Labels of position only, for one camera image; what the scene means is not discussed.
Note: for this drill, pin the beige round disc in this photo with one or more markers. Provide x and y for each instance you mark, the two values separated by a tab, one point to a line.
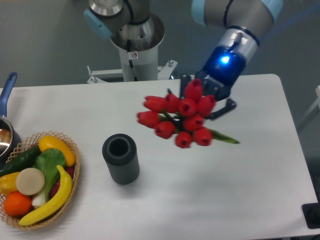
30	181

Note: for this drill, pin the white furniture edge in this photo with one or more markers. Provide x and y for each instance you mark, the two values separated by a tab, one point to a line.
311	112

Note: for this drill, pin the woven wicker basket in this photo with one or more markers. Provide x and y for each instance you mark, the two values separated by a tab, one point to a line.
26	144

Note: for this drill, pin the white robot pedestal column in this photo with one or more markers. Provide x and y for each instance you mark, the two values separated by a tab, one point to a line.
138	45

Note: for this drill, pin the dark grey ribbed vase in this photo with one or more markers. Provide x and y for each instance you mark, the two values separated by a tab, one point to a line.
120	154

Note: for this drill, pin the purple eggplant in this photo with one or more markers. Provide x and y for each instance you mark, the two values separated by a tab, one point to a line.
56	186

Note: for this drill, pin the yellow bell pepper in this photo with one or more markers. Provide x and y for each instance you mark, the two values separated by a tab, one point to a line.
8	183

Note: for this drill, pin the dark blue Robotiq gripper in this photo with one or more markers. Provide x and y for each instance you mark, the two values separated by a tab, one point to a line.
223	67

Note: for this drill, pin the black device at table edge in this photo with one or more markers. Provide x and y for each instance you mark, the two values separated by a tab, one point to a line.
311	212

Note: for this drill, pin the blue handled saucepan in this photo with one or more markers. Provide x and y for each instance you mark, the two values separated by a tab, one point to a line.
9	138

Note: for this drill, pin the green cucumber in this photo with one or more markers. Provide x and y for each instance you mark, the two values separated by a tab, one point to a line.
22	161

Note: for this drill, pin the yellow banana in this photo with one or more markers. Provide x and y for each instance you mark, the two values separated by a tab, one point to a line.
54	204

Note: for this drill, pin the yellow squash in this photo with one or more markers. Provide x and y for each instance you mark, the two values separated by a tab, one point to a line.
52	142

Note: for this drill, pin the orange fruit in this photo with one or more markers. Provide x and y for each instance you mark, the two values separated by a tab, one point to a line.
17	204

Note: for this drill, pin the red tulip bouquet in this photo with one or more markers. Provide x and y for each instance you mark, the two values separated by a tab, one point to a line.
183	117

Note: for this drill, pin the green bok choy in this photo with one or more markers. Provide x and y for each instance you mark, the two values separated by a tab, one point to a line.
47	163

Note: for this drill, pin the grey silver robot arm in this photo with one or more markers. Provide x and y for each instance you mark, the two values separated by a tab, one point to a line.
107	17

